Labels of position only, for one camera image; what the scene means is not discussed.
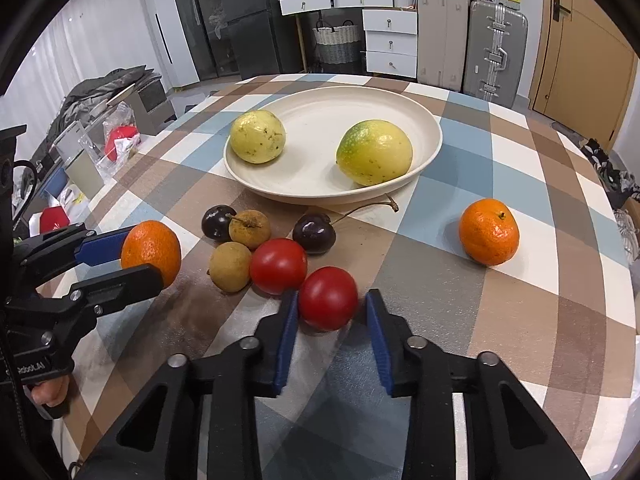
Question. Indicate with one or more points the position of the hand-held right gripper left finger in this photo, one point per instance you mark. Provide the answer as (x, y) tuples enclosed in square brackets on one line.
[(287, 340)]

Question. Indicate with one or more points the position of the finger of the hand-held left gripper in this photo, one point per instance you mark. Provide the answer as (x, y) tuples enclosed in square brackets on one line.
[(120, 287), (102, 249)]

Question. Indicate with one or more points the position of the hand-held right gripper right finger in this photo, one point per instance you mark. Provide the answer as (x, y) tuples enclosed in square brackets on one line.
[(377, 345)]

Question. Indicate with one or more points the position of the orange mandarin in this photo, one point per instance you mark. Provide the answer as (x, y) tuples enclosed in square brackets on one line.
[(152, 250), (489, 231)]

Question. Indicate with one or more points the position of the red tomato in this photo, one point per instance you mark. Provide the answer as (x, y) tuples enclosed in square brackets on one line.
[(328, 298), (278, 266)]

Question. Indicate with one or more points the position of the dark cherry with stem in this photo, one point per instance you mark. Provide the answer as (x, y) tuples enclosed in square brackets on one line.
[(314, 232)]

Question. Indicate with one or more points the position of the cream round plate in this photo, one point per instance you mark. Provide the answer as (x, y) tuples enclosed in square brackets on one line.
[(310, 125)]

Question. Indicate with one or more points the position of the person's left hand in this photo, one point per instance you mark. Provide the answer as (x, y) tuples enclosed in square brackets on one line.
[(50, 392)]

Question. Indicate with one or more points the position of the red packet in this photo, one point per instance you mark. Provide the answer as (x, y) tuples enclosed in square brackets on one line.
[(53, 218)]

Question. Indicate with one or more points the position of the plaid tablecloth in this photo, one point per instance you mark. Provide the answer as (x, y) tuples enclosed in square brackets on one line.
[(450, 310)]

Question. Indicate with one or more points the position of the clear plastic bag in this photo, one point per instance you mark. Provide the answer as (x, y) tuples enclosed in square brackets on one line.
[(120, 137)]

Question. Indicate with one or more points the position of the grey cardboard box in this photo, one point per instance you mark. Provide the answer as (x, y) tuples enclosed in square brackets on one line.
[(152, 105)]

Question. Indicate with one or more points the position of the black jacket pile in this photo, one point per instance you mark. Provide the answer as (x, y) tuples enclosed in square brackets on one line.
[(95, 92)]

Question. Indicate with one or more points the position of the yellow-green guava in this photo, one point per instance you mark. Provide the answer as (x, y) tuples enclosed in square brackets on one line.
[(258, 136)]

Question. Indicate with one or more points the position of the green yellow passion fruit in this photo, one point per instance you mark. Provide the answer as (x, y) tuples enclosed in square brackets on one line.
[(374, 152)]

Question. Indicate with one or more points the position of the white curtain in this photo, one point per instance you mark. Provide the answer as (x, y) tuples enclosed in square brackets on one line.
[(100, 35)]

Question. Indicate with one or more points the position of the dark glass cabinet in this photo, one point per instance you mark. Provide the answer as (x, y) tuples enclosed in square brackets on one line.
[(240, 10)]

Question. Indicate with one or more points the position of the floral cloth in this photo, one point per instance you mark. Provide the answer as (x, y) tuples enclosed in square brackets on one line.
[(612, 172)]

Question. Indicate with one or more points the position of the woven basket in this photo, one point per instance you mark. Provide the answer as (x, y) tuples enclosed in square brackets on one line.
[(337, 45)]

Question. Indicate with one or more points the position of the white drawer cabinet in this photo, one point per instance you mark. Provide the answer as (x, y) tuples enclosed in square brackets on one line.
[(390, 42)]

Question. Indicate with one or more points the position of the silver suitcase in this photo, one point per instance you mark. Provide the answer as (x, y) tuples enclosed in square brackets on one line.
[(492, 60)]

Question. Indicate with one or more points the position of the beige suitcase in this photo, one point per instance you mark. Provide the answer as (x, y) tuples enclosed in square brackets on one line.
[(442, 35)]

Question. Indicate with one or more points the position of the wooden door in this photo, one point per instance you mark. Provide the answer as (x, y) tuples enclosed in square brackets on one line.
[(575, 70)]

